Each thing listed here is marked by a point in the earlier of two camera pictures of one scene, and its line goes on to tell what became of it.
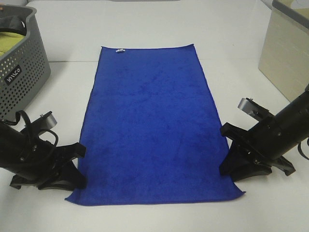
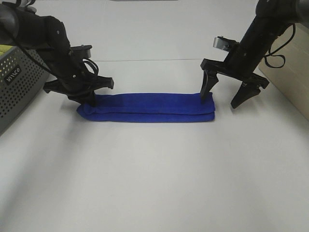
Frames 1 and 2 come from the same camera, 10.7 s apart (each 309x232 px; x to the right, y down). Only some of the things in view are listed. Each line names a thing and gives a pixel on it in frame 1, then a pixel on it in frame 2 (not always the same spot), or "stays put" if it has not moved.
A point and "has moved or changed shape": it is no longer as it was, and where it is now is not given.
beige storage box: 285,59 stays put
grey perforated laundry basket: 24,70 stays put
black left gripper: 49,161 -> 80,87
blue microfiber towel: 150,133 has moved or changed shape
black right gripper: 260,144 -> 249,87
